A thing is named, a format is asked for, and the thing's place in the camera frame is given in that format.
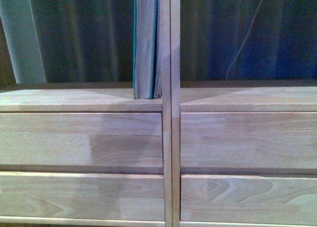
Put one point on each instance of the right wooden shelf cabinet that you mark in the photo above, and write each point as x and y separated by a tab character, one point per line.
228	97

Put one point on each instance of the wooden shelf cabinet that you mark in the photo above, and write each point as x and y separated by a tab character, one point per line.
228	97
96	97

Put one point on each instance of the left wooden shelf cabinet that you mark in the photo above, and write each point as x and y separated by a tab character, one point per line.
96	97

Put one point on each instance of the thin book beside divider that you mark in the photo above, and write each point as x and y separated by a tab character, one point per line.
158	81

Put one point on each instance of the upper left wooden drawer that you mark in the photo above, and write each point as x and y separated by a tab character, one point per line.
81	139

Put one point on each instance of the wooden drawer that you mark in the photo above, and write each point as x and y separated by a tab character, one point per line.
81	139
249	199
249	140
82	196

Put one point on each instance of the upper right wooden drawer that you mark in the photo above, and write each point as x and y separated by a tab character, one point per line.
249	140

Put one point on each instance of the teal cover thick book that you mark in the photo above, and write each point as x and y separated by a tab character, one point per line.
144	47

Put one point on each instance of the lower right wooden drawer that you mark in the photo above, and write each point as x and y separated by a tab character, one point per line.
249	199

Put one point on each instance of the grey curtain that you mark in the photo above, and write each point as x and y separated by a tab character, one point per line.
92	40

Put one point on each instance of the lower left wooden drawer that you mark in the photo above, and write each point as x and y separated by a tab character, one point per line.
82	196

